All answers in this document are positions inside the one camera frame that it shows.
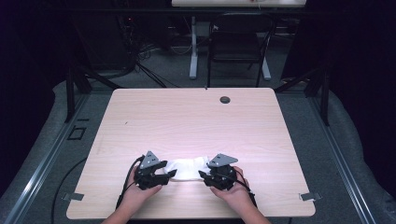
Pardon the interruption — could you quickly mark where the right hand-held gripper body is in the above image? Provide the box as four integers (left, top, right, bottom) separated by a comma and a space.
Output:
204, 152, 239, 191

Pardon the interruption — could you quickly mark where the white desk with legs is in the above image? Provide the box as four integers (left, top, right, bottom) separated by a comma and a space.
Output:
171, 0, 306, 81

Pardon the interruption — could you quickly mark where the aluminium floor rail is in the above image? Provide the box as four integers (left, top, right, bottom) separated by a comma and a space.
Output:
2, 92, 90, 224
309, 95, 378, 224

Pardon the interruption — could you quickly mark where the person's left hand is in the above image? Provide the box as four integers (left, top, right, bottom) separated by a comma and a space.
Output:
119, 166, 163, 213

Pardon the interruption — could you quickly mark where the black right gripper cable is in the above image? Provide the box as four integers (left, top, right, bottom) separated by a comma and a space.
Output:
233, 169, 258, 208

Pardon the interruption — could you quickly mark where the black floor cable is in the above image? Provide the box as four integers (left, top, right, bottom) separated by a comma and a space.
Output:
50, 157, 89, 224

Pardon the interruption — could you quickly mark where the black metal frame post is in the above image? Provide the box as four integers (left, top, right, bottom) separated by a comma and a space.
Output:
274, 68, 331, 127
64, 65, 122, 123

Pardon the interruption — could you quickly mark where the black folding chair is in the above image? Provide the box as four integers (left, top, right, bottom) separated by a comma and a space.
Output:
205, 12, 278, 89

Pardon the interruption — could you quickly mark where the bundle of black cables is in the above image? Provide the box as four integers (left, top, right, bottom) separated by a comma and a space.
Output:
118, 15, 181, 89

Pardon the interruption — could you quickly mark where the person's right hand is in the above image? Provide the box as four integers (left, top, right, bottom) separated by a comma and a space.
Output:
209, 166, 250, 213

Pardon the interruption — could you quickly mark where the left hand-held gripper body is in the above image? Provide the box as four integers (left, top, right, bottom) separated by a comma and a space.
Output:
134, 150, 166, 191

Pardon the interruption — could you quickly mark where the grey metal table bracket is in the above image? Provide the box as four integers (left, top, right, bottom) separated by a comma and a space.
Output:
298, 191, 323, 202
61, 192, 85, 202

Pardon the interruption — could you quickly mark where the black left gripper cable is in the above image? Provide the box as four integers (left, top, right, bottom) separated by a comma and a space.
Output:
115, 155, 146, 210

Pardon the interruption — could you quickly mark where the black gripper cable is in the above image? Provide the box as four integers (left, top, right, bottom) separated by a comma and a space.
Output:
233, 169, 258, 208
115, 155, 146, 210

